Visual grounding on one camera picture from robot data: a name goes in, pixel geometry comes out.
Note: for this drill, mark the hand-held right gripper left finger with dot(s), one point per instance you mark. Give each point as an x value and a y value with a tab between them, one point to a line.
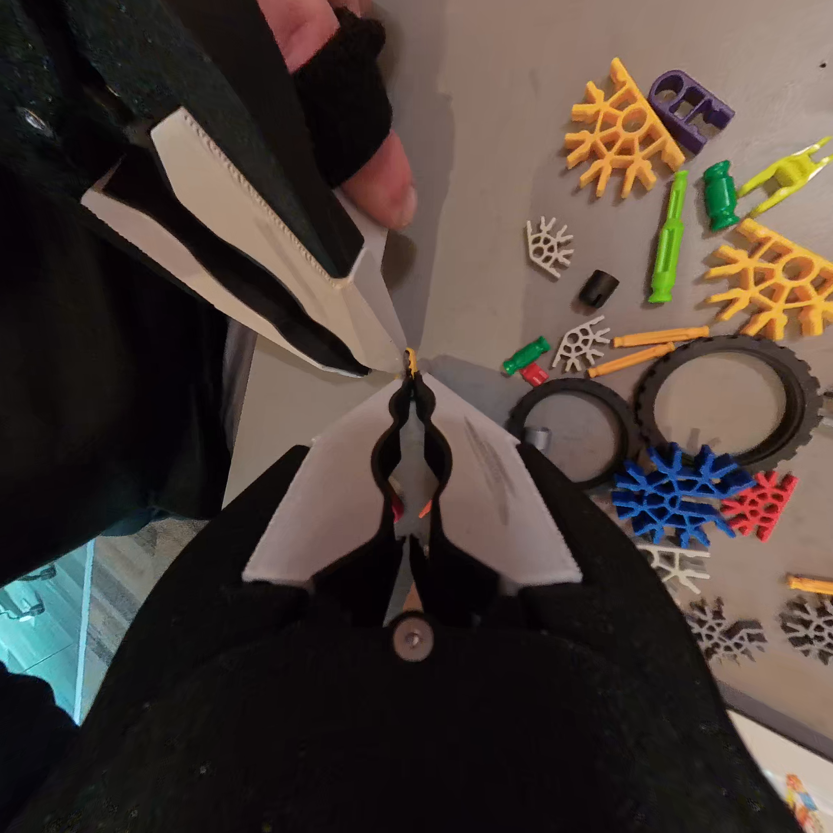
319	514

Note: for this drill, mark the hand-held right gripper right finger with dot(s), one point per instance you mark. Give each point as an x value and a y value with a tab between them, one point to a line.
501	514

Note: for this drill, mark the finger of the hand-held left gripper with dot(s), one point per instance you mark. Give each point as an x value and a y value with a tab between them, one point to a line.
162	254
260	247

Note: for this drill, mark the small yellow connector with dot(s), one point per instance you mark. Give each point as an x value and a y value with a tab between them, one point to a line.
410	358

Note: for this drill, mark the light grey fan connector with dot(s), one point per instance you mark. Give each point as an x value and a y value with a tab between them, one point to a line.
535	244

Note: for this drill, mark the printed toy packaging bag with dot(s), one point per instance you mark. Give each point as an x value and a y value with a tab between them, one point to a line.
781	761

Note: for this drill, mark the person's left hand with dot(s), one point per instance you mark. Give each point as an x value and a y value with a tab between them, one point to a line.
384	189

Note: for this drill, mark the red connector with rod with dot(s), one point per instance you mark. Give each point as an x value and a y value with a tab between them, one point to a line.
395	507

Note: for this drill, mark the silver spacer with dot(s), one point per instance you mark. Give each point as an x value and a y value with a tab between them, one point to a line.
539	437

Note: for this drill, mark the small red clip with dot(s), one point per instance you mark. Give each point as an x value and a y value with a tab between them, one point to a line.
535	375

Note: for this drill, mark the person's grey trousers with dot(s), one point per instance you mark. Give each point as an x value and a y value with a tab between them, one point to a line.
237	390

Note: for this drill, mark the black rubber tyre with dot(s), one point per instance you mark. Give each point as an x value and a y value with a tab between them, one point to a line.
572	387
804	403

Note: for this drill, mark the short dark green rod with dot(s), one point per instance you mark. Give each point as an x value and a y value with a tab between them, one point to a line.
720	195
524	356

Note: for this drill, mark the person's black top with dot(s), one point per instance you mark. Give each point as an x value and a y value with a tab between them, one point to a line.
97	423

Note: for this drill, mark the white fan connector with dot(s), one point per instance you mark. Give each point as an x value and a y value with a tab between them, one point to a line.
677	561

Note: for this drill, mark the small light grey connector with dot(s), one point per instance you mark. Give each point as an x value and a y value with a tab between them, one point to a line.
579	345

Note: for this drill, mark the yellow rod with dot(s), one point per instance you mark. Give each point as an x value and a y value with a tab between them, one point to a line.
660	336
631	360
813	584

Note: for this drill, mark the black spacer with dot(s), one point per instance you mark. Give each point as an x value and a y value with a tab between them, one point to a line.
599	289

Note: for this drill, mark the dark grey snowflake connector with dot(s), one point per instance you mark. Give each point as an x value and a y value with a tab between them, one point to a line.
716	634
810	628

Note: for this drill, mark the red fan connector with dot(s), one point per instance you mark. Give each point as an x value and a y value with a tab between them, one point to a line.
748	507

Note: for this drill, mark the lime green rod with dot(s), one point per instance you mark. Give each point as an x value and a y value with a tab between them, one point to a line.
667	247

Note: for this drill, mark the dark grey fan connector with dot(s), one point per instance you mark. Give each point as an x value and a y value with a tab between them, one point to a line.
828	413

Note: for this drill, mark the yellow fan connector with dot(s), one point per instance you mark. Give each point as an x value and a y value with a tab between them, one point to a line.
618	130
761	237

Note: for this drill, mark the purple connector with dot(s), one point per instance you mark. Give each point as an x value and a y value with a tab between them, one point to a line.
658	97

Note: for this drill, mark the lime clip connector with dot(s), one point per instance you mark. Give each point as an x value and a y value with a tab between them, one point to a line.
787	172

